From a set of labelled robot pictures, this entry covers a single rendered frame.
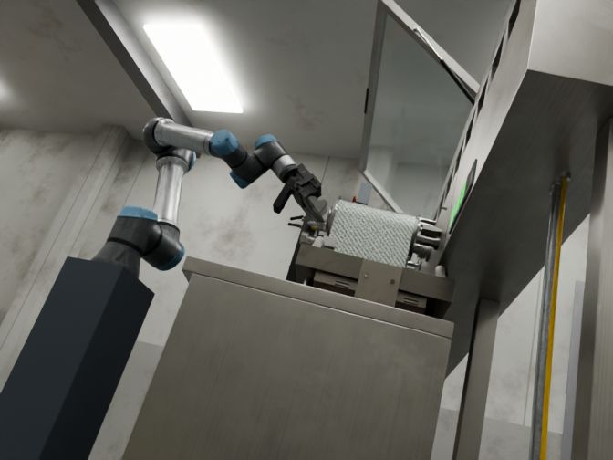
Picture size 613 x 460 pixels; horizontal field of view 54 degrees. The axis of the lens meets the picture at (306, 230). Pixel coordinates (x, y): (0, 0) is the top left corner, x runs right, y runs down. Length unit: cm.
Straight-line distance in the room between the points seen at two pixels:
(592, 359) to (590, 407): 7
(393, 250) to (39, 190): 715
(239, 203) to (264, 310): 559
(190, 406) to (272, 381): 19
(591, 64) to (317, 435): 89
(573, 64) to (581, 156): 22
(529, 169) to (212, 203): 604
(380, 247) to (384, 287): 30
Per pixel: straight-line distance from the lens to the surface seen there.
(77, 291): 182
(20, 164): 907
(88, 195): 767
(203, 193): 726
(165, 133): 210
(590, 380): 94
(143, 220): 191
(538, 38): 112
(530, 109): 115
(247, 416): 137
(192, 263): 149
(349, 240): 177
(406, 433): 137
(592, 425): 92
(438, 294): 153
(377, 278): 150
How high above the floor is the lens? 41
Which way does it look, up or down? 25 degrees up
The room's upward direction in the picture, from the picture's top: 17 degrees clockwise
